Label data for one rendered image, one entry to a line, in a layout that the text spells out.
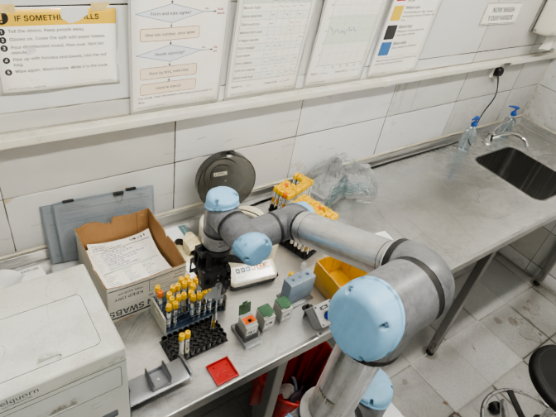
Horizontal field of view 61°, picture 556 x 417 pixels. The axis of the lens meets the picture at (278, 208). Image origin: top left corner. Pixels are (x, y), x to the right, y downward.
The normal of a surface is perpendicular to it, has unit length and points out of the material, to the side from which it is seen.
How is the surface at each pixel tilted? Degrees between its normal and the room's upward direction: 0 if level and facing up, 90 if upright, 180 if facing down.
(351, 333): 83
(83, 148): 90
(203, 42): 93
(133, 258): 1
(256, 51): 94
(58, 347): 0
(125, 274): 1
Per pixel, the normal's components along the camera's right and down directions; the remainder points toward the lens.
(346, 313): -0.75, 0.19
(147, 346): 0.15, -0.78
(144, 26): 0.53, 0.63
